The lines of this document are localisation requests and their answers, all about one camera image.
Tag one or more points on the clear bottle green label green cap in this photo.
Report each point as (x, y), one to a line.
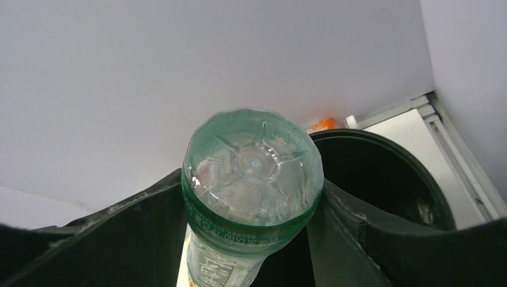
(251, 180)

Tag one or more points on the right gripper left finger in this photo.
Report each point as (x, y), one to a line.
(135, 242)

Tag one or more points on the aluminium frame rail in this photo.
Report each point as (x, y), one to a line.
(422, 127)

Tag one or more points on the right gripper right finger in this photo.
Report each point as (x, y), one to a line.
(353, 243)

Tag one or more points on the orange drink bottle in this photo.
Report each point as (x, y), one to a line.
(321, 125)

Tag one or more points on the black ribbed plastic bin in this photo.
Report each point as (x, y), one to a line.
(380, 172)

